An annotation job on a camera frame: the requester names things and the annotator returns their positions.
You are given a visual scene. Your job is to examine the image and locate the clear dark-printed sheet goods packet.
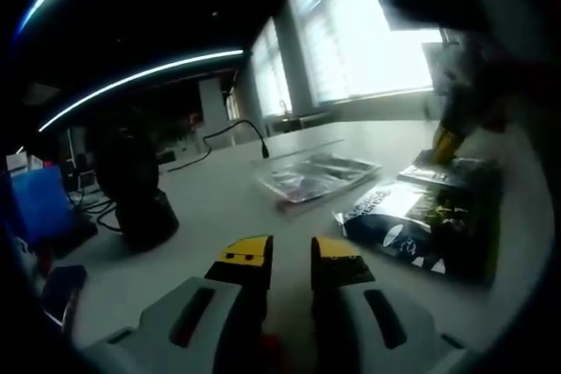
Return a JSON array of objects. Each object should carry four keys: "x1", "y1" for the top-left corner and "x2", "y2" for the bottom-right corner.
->
[{"x1": 252, "y1": 152, "x2": 383, "y2": 207}]

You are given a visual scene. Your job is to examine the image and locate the white box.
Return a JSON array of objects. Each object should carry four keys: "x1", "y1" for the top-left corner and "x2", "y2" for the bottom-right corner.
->
[{"x1": 421, "y1": 40, "x2": 461, "y2": 91}]

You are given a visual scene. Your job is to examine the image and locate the green black sheet goods packet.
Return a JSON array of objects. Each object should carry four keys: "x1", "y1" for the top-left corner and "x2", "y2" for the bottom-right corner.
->
[{"x1": 331, "y1": 150, "x2": 504, "y2": 284}]

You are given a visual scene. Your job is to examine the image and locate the narrow window with blinds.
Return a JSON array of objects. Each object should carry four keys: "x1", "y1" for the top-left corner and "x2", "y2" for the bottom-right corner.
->
[{"x1": 252, "y1": 17, "x2": 293, "y2": 120}]

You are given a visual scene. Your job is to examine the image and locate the black gooseneck cable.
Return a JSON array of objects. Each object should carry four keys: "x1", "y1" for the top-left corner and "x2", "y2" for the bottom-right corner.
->
[{"x1": 168, "y1": 119, "x2": 271, "y2": 173}]

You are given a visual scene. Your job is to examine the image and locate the black barcode scanner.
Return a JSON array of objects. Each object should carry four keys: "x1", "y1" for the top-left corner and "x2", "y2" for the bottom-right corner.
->
[{"x1": 94, "y1": 126, "x2": 180, "y2": 253}]

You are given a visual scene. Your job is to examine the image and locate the black smartphone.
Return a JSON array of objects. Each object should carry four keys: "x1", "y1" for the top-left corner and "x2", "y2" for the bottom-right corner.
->
[{"x1": 43, "y1": 264, "x2": 89, "y2": 328}]

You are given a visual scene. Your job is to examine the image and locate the blue box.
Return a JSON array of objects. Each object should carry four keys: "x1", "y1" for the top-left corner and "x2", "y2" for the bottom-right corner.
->
[{"x1": 11, "y1": 167, "x2": 74, "y2": 240}]

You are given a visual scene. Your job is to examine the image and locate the black table cables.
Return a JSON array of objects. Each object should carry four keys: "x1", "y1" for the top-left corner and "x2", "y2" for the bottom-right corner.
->
[{"x1": 69, "y1": 172, "x2": 124, "y2": 231}]

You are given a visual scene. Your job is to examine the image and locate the white table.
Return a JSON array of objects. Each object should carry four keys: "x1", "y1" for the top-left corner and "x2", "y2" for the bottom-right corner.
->
[{"x1": 72, "y1": 117, "x2": 553, "y2": 349}]

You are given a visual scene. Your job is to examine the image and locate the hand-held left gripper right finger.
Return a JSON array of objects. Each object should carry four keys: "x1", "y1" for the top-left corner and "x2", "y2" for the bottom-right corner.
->
[{"x1": 309, "y1": 235, "x2": 479, "y2": 374}]

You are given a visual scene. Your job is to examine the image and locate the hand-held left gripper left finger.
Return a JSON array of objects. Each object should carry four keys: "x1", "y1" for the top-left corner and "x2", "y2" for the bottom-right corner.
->
[{"x1": 81, "y1": 234, "x2": 275, "y2": 374}]

